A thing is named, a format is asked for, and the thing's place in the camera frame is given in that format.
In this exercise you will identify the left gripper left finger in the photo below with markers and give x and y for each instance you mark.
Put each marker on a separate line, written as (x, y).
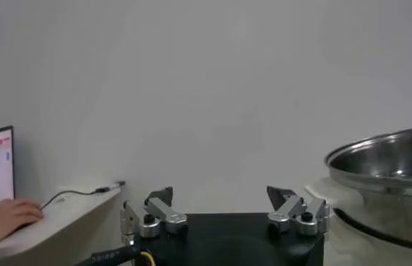
(162, 211)

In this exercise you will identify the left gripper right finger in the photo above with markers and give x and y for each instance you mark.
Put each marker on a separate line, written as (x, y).
(289, 211)

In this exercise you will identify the steel steamer basket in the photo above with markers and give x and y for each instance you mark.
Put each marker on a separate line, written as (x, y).
(390, 202)

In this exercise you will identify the person's right hand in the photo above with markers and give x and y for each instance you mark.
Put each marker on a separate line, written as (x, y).
(3, 220)

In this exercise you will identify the white side desk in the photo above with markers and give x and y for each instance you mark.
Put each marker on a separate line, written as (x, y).
(65, 224)

